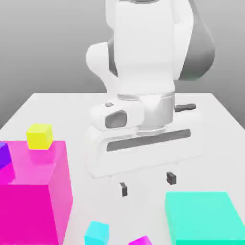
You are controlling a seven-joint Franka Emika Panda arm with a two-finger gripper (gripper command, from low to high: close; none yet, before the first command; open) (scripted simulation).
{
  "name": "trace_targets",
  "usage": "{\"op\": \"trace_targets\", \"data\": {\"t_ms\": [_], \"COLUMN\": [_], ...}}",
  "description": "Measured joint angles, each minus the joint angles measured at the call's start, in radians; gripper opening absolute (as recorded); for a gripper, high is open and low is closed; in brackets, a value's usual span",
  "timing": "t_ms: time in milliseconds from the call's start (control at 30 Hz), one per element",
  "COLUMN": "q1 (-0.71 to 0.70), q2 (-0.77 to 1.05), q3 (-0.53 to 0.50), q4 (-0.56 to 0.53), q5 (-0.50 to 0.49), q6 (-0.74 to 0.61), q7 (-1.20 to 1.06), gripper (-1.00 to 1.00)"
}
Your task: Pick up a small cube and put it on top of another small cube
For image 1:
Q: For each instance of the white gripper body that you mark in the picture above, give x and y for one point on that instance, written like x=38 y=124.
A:
x=145 y=158

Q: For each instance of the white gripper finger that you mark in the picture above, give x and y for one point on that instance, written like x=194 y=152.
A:
x=124 y=189
x=171 y=178

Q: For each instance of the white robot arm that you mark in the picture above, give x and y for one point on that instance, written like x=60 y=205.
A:
x=145 y=57

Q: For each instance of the small cyan cube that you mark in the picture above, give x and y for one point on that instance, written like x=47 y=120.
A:
x=96 y=234

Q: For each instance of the small magenta cube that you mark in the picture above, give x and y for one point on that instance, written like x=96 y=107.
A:
x=141 y=241

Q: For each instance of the small yellow cube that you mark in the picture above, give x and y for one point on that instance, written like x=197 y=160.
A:
x=39 y=136

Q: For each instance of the small purple cube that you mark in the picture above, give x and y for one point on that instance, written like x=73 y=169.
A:
x=4 y=155

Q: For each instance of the large turquoise box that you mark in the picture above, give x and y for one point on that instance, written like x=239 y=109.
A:
x=206 y=216

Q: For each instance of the large magenta box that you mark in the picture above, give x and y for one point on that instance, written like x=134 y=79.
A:
x=30 y=206

